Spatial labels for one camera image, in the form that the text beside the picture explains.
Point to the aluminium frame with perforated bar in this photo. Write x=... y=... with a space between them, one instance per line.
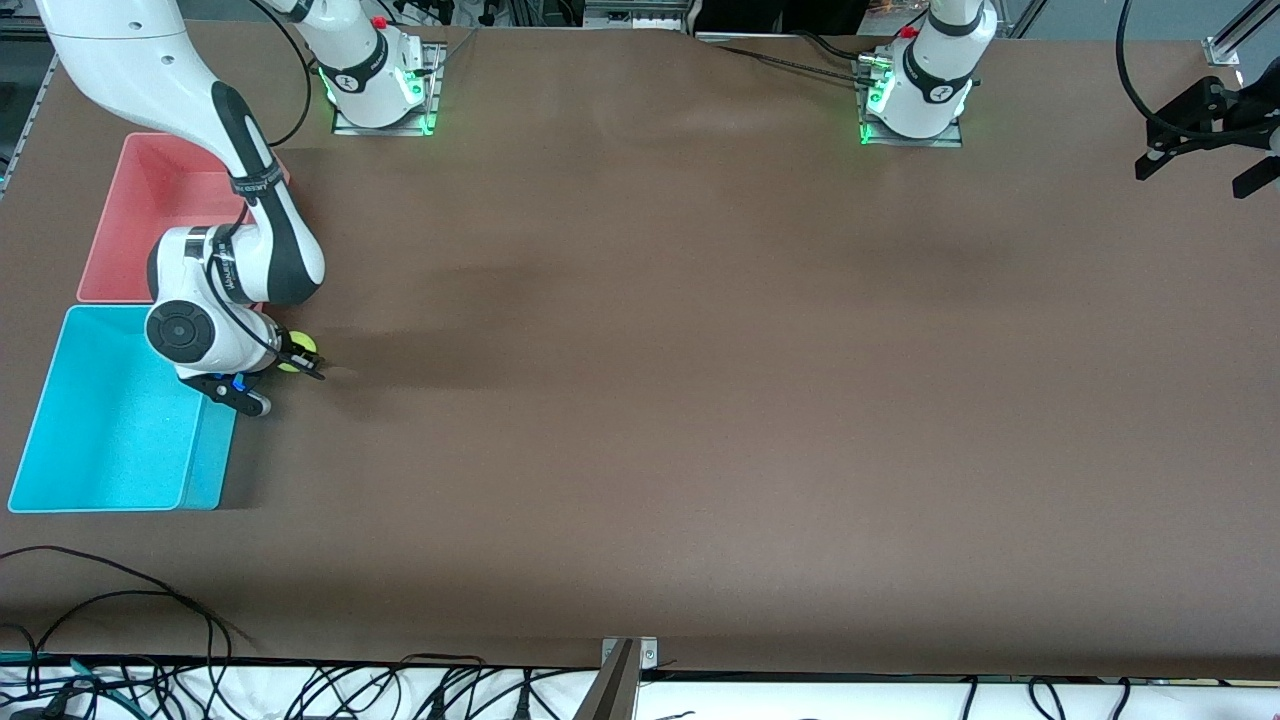
x=45 y=85

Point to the blue plastic bin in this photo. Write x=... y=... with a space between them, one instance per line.
x=100 y=440

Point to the grey metal bar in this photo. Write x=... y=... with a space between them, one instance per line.
x=612 y=695

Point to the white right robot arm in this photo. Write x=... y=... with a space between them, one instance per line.
x=130 y=60

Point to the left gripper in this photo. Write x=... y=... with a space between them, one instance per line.
x=1219 y=112

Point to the yellow-green tennis ball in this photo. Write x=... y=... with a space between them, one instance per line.
x=305 y=343

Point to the aluminium frame profile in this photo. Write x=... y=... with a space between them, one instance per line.
x=1222 y=50

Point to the pink plastic bin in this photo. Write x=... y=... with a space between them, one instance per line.
x=140 y=220

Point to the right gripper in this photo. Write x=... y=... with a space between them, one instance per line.
x=291 y=354

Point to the silver metal bracket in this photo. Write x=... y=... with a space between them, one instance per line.
x=648 y=655

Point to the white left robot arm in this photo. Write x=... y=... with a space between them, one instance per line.
x=935 y=70

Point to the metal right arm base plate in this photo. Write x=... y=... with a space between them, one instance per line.
x=432 y=110

